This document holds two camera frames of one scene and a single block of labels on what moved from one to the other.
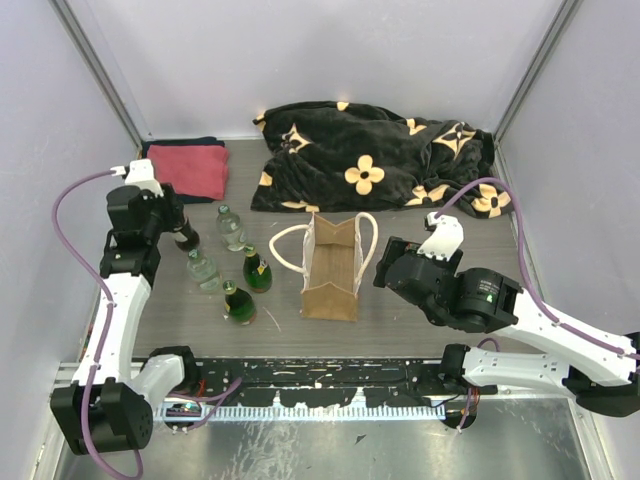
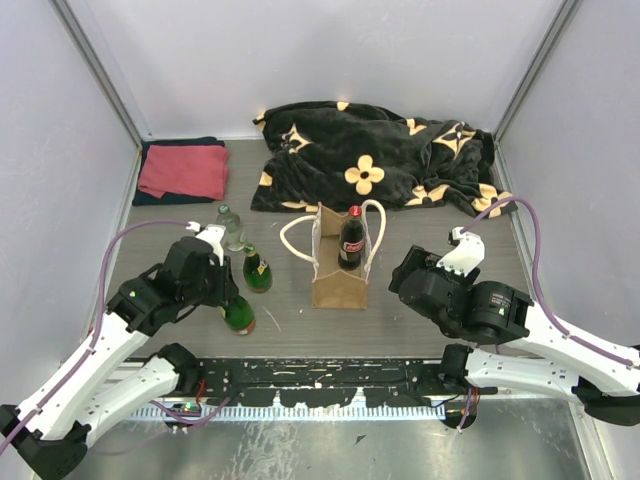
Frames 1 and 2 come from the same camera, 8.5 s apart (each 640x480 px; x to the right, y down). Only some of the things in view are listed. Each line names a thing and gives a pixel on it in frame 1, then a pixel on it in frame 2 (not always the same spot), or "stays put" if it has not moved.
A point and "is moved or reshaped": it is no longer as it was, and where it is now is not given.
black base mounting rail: [319, 382] stays put
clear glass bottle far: [228, 224] stays put
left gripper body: [166, 212] → [215, 288]
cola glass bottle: [193, 238] is moved or reshaped
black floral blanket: [322, 157] stays put
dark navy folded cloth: [205, 141] stays put
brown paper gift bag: [332, 259] is moved or reshaped
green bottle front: [238, 304] is moved or reshaped
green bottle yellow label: [256, 270] stays put
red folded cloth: [197, 171] stays put
